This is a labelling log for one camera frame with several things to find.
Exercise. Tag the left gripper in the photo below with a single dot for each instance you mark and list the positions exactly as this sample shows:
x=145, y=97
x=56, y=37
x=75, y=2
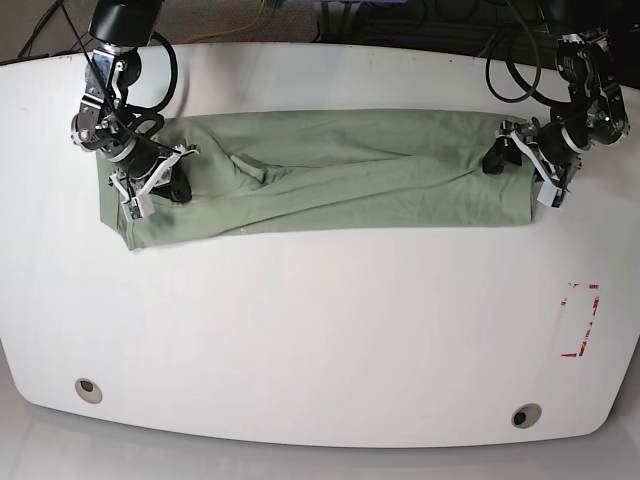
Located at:
x=555, y=158

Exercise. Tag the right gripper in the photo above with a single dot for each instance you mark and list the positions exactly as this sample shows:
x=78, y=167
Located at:
x=136, y=169

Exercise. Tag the green t-shirt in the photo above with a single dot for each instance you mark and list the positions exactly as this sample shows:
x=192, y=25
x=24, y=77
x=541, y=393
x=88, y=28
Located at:
x=266, y=172

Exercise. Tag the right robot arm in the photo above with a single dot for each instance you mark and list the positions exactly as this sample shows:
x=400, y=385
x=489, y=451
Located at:
x=123, y=136

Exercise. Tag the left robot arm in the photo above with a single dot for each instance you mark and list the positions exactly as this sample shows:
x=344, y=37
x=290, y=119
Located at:
x=595, y=112

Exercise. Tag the red tape marking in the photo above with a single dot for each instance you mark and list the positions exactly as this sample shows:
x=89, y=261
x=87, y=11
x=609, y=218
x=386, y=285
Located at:
x=578, y=311

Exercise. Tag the left table grommet hole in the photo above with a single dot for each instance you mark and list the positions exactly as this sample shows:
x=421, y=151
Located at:
x=88, y=391

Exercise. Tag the table grommet hole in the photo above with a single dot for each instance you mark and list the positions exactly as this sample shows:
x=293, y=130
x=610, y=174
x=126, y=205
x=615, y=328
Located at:
x=526, y=416
x=88, y=391

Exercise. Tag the right table grommet hole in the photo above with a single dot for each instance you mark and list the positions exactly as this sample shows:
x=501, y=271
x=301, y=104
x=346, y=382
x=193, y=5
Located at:
x=526, y=416

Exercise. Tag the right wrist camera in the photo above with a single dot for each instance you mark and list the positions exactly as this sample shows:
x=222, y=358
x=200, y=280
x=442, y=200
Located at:
x=137, y=207

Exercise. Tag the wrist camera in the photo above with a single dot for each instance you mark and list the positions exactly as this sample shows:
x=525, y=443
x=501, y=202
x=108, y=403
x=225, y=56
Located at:
x=137, y=207
x=552, y=196

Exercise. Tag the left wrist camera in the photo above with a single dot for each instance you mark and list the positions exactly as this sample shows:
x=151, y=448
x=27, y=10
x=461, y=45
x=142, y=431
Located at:
x=552, y=196

